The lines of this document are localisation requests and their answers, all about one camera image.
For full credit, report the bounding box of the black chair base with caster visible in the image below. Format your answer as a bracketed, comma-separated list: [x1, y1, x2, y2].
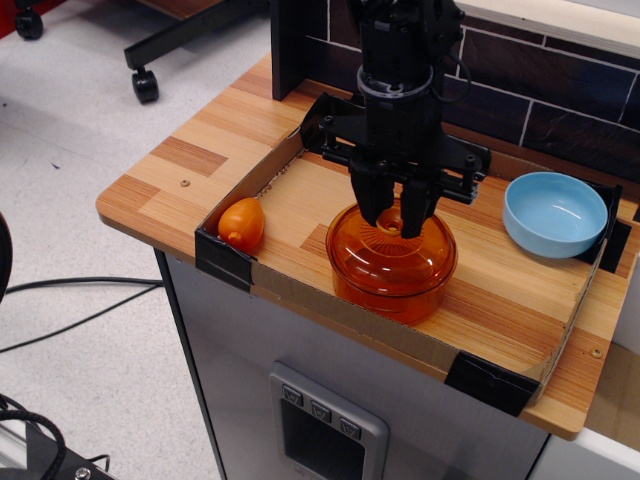
[124, 1, 267, 104]

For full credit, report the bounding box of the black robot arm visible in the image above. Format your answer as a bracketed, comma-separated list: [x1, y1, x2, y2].
[318, 1, 483, 239]

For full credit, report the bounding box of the light blue bowl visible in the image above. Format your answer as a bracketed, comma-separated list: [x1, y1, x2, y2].
[503, 172, 609, 259]

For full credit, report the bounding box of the black floor cable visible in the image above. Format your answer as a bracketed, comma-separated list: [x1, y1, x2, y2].
[0, 277, 165, 354]

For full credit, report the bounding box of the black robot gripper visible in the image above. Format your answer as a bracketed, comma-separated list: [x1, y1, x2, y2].
[318, 93, 485, 239]

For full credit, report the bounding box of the orange transparent plastic pot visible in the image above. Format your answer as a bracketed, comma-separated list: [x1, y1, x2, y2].
[333, 278, 447, 325]

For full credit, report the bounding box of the black caster wheel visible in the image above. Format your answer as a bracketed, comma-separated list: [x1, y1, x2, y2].
[14, 0, 44, 41]

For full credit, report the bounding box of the dark brick backsplash panel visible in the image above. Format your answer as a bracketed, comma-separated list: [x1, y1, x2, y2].
[271, 1, 639, 182]

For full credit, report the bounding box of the grey oven control panel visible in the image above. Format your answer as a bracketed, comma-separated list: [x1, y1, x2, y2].
[269, 362, 390, 480]

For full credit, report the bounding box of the grey toy kitchen cabinet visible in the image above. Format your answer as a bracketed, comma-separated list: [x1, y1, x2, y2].
[153, 248, 640, 480]

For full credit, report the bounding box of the orange toy carrot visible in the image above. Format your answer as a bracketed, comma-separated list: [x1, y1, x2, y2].
[218, 198, 265, 251]

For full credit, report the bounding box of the orange transparent pot lid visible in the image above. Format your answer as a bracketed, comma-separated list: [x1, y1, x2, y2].
[326, 200, 458, 302]

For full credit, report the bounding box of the cardboard fence with black tape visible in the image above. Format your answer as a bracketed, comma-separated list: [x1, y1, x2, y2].
[194, 91, 632, 418]

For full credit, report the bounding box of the black equipment corner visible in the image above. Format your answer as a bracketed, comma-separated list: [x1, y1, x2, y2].
[1, 395, 114, 479]

